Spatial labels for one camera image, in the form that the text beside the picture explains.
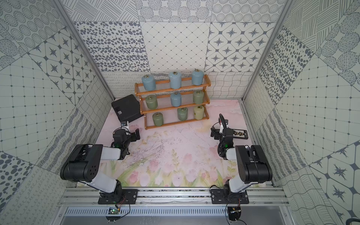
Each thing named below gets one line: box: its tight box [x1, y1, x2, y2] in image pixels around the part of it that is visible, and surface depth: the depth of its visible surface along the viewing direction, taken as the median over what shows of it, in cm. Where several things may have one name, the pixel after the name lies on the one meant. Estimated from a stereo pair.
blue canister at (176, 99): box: [170, 92, 182, 108], surface depth 95 cm
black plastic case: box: [111, 94, 144, 123], surface depth 113 cm
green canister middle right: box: [193, 90, 205, 105], surface depth 96 cm
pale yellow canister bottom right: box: [193, 105, 205, 120], surface depth 104 cm
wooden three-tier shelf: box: [134, 74, 212, 130], surface depth 99 cm
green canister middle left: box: [145, 94, 158, 110], surface depth 92 cm
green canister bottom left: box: [152, 112, 164, 127], surface depth 100 cm
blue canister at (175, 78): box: [168, 71, 182, 90], surface depth 85 cm
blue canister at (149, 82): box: [141, 74, 157, 92], surface depth 85 cm
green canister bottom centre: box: [177, 106, 188, 121], surface depth 103 cm
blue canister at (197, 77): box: [191, 68, 204, 86], surface depth 88 cm
